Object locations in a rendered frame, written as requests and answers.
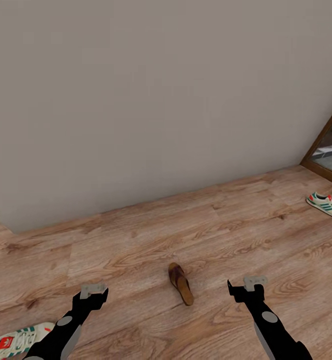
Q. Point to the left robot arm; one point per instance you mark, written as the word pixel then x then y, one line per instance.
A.
pixel 59 343

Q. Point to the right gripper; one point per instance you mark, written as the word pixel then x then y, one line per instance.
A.
pixel 241 295

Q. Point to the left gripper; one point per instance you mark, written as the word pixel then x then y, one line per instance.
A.
pixel 93 302

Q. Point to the sandal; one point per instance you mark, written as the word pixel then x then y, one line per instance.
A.
pixel 180 282

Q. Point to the gym shoe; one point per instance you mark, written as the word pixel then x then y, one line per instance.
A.
pixel 321 202
pixel 14 343

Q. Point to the door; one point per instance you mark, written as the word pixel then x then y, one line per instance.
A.
pixel 319 157

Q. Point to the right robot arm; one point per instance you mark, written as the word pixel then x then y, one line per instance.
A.
pixel 276 341

